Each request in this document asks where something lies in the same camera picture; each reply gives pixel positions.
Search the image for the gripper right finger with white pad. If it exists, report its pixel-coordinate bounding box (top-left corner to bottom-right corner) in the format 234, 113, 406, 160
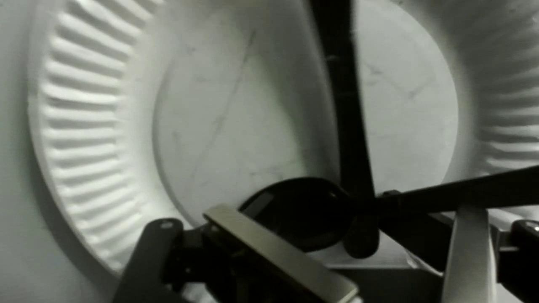
410, 204, 539, 303

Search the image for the gripper left finger with green pad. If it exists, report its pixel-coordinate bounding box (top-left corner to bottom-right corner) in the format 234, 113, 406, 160
111, 202, 361, 303

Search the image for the white paper plate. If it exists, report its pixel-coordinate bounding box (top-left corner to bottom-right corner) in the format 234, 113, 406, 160
27, 0, 539, 279

